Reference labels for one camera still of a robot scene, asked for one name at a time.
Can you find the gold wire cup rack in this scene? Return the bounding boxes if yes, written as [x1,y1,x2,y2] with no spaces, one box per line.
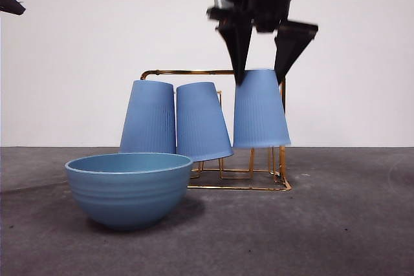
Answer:
[140,69,292,192]

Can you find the light blue ribbed bowl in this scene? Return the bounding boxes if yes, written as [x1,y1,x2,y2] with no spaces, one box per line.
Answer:
[64,152,193,232]

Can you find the blue ribbed plastic cup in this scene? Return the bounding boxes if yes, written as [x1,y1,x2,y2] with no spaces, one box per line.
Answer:
[232,69,292,149]
[175,81,234,162]
[118,80,177,154]

